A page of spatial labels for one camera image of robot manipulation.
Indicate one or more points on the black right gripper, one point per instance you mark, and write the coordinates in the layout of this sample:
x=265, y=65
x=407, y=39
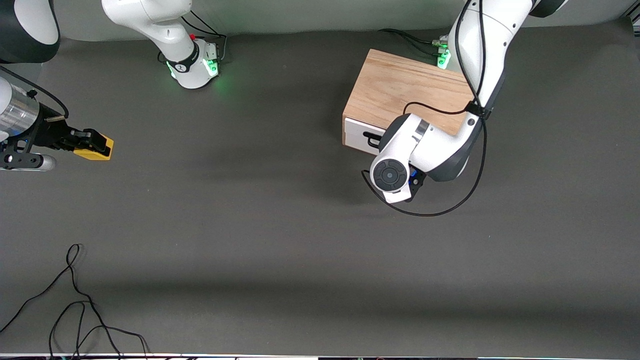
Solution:
x=48, y=132

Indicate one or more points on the yellow cube block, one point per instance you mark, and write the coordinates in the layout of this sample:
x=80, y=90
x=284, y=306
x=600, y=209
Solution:
x=95, y=155

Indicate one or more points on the white-fronted wooden drawer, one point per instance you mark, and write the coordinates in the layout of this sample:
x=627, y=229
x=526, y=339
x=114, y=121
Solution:
x=356, y=132

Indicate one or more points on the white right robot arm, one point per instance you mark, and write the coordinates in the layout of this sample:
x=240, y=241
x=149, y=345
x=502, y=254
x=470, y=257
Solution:
x=165, y=30

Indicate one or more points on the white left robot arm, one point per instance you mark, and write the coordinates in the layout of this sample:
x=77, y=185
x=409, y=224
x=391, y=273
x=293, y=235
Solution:
x=440, y=145

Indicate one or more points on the wooden drawer cabinet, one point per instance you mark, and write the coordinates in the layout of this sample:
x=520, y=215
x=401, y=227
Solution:
x=395, y=85

